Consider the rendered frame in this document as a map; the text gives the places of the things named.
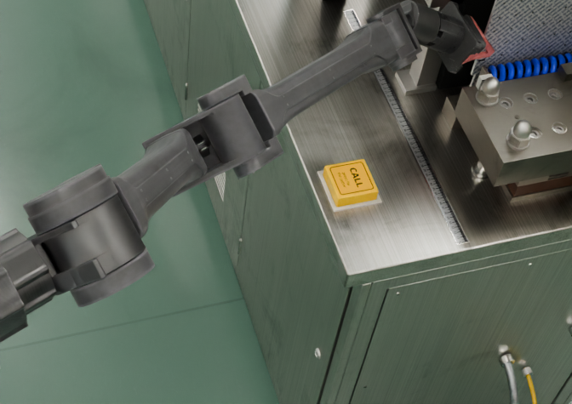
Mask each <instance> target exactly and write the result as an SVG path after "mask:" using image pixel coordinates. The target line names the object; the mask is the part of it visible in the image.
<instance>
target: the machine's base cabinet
mask: <svg viewBox="0 0 572 404"><path fill-rule="evenodd" d="M144 2H145V5H146V9H147V12H148V14H149V17H150V20H151V23H152V27H153V30H154V32H155V35H156V38H157V42H158V45H159V48H160V50H161V53H162V56H163V60H164V63H165V65H166V67H167V70H168V73H169V77H170V80H171V82H172V85H173V88H174V92H175V95H176V98H177V100H178V103H179V106H180V110H181V113H182V116H183V118H184V121H185V120H186V119H188V118H189V117H192V116H194V115H196V114H198V113H199V112H201V111H203V110H202V108H201V106H200V105H199V104H198V102H197V98H199V97H201V96H203V95H205V94H207V93H208V92H210V91H212V90H214V89H216V88H218V87H219V86H221V85H223V84H225V83H228V82H230V81H231V80H233V79H235V78H237V77H239V76H242V75H243V74H244V75H245V76H246V78H247V80H248V82H249V85H250V87H251V88H252V90H255V89H264V88H263V86H262V83H261V81H260V78H259V75H258V73H257V70H256V69H255V65H254V62H253V61H252V58H251V56H250V53H249V50H248V48H247V45H246V43H245V41H244V39H243V35H242V33H241V31H240V29H239V26H238V24H237V21H236V18H235V16H234V13H233V12H232V8H231V5H230V4H229V1H228V0H144ZM277 139H278V141H279V143H280V145H281V146H282V148H283V151H284V153H283V154H282V155H281V156H278V157H277V158H275V159H274V160H272V161H271V162H269V163H267V165H265V166H264V167H262V168H260V169H258V170H257V171H255V173H254V174H249V175H247V176H244V177H242V178H240V179H237V176H236V174H235V172H234V170H233V169H232V168H231V169H229V170H227V171H225V172H224V173H222V174H219V175H217V176H215V177H213V178H212V179H209V180H207V181H205V184H206V186H207V189H208V192H209V196H210V199H211V202H212V204H213V207H214V211H215V214H216V217H217V219H218V222H219V225H220V229H221V232H222V235H223V237H224V240H225V243H226V246H227V249H228V252H229V254H230V257H231V260H232V264H233V267H234V270H235V272H236V275H237V279H238V282H239V285H240V288H241V290H242V293H243V297H244V300H245V303H246V305H247V308H248V311H249V315H250V318H251V321H252V323H253V326H254V329H255V333H256V335H257V338H258V340H259V343H260V347H261V350H262V353H263V356H264V358H265V361H266V365H267V368H268V371H269V373H270V376H271V379H272V383H273V386H274V389H275V391H276V394H277V398H278V401H279V404H510V396H509V388H508V383H507V377H506V372H505V368H504V367H501V365H500V363H499V359H500V358H501V357H502V356H504V355H508V354H511V355H512V356H513V358H514V360H515V362H514V363H513V364H512V366H513V370H514V372H515V376H516V380H517V386H518V402H519V404H533V403H532V398H531V394H530V389H529V384H528V380H527V378H524V377H523V375H522V373H521V371H522V370H523V369H524V368H525V367H531V369H532V371H533V375H532V376H530V377H531V379H532V382H533V386H534V388H535V396H536V400H537V404H569V403H570V402H571V400H572V337H571V335H570V333H569V329H570V328H571V327H572V239H570V240H567V241H562V242H555V243H551V244H546V245H543V246H539V247H535V248H527V249H524V250H519V251H515V252H511V253H504V254H500V255H495V256H492V257H488V258H484V259H476V260H473V261H468V262H464V263H460V264H456V265H449V266H444V267H441V268H437V269H432V270H425V271H422V272H417V273H413V274H409V275H405V276H398V277H393V278H390V279H385V280H381V281H377V282H371V283H366V284H362V285H358V286H354V287H343V284H342V282H341V279H340V276H339V274H338V271H337V269H336V267H335V263H334V261H333V259H332V257H331V254H330V252H329V249H328V247H327V244H326V242H325V240H324V238H323V234H322V232H321V230H320V227H319V225H318V222H317V219H316V217H315V214H314V212H313V210H312V206H311V204H310V202H309V200H308V197H307V195H306V192H305V189H304V187H303V184H302V183H301V180H300V177H299V175H298V173H297V170H296V168H295V165H294V162H293V160H292V157H291V155H290V153H289V149H288V147H287V145H286V143H285V140H284V138H283V135H282V132H280V134H279V135H277Z"/></svg>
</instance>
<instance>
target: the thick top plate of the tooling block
mask: <svg viewBox="0 0 572 404"><path fill-rule="evenodd" d="M477 91H478V89H477V87H476V86H471V87H466V88H462V90H461V93H460V98H459V100H458V103H457V106H456V107H455V115H456V117H457V119H458V121H459V123H460V125H461V126H462V128H463V130H464V132H465V134H466V136H467V138H468V139H469V141H470V143H471V145H472V148H473V149H474V150H475V152H476V154H477V156H478V159H479V161H480V162H481V163H482V165H483V168H484V170H485V172H486V174H487V175H488V176H489V179H490V181H491V183H492V185H493V186H494V187H495V186H499V185H507V184H511V183H516V182H520V181H525V180H529V179H538V178H542V177H546V176H551V175H555V174H563V173H567V172H572V81H567V82H564V81H563V80H562V78H561V77H560V76H559V74H558V73H557V72H553V73H547V74H542V75H537V76H532V77H523V78H518V79H512V80H507V81H502V82H500V91H499V96H498V102H497V104H496V105H494V106H484V105H481V104H479V103H478V102H477V100H476V93H477ZM521 120H526V121H528V122H529V123H530V124H531V128H532V129H531V134H530V140H529V147H528V148H527V149H525V150H523V151H516V150H513V149H512V148H511V147H510V146H509V145H508V144H507V143H506V137H507V135H508V134H509V133H510V131H511V129H512V127H514V126H515V124H516V123H517V122H518V121H521Z"/></svg>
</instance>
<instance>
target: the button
mask: <svg viewBox="0 0 572 404"><path fill-rule="evenodd" d="M323 176H324V179H325V181H326V183H327V186H328V188H329V191H330V193H331V196H332V197H333V199H334V202H335V206H336V207H342V206H346V205H351V204H355V203H360V202H368V201H373V200H375V199H376V198H377V195H378V192H379V191H378V189H377V187H376V185H375V182H374V180H373V178H372V175H371V173H370V171H369V169H368V166H367V164H366V162H365V161H364V159H361V160H356V161H351V162H343V163H338V164H333V165H328V166H325V167H324V171H323Z"/></svg>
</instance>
